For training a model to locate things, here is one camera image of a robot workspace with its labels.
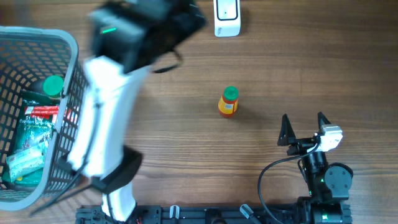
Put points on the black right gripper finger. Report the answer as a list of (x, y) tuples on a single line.
[(322, 120), (287, 135)]

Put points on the white barcode scanner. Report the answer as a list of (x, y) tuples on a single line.
[(227, 18)]

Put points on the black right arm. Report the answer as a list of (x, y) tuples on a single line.
[(328, 184)]

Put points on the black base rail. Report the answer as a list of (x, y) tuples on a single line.
[(146, 214)]

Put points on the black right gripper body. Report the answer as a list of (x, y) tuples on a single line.
[(301, 146)]

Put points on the orange sauce bottle green cap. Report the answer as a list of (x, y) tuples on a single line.
[(228, 102)]

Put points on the teal wet wipes pack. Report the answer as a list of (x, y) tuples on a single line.
[(26, 161)]

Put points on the red coffee stick sachet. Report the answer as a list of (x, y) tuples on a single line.
[(49, 112)]

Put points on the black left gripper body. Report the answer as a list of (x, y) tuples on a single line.
[(186, 28)]

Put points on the green gloves package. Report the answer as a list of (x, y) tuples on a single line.
[(32, 131)]

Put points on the green-lidded white jar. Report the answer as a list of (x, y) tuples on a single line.
[(51, 86)]

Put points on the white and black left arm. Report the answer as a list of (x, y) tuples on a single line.
[(128, 38)]

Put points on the grey plastic mesh basket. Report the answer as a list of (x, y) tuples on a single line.
[(28, 55)]

